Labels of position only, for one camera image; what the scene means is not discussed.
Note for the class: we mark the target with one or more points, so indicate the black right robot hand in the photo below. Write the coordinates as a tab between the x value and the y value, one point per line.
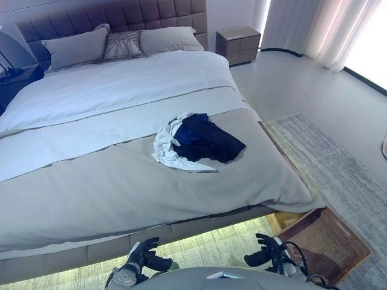
270	252

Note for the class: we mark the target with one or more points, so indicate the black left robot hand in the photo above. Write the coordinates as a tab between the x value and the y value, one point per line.
142	254

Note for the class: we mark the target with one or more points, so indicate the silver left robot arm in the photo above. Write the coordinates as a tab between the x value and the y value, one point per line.
124	275

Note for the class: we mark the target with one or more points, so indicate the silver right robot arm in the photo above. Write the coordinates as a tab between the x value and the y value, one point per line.
289	267

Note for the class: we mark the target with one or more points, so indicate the brown woven laundry basket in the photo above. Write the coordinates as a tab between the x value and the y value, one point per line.
326	241

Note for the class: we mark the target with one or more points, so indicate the beige bed throw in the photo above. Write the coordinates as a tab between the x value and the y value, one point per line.
145	193

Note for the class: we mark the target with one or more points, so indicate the large upholstered bed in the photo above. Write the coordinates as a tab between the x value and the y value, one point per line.
127	151

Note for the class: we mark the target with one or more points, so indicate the grey robot torso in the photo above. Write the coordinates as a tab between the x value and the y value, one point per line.
211	279

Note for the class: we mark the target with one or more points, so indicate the grey patterned area rug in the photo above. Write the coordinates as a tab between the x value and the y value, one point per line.
332	169

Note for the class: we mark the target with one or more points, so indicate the white crumpled garment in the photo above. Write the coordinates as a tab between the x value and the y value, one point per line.
169	145

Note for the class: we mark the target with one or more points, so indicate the dark navy garment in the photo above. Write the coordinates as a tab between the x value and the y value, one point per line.
205	139

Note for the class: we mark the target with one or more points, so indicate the white duvet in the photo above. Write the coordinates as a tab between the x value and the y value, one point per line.
115	87

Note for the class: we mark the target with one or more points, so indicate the patterned decorative cushion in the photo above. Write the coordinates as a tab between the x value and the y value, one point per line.
123	45

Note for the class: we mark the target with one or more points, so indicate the brown wooden nightstand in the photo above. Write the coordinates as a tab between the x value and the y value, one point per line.
239	43

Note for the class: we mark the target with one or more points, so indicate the dark bedside table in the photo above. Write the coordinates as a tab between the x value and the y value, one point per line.
15	81

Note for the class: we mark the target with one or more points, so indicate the large grey pillow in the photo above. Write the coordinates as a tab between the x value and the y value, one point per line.
75	48

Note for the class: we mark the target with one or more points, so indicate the grey flat pillow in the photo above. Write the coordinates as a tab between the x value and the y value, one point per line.
169	39

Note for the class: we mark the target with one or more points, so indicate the sheer white curtain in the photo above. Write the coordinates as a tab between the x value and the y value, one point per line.
320	30

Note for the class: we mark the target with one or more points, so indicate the brown tufted headboard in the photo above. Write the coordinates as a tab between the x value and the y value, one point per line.
121	18

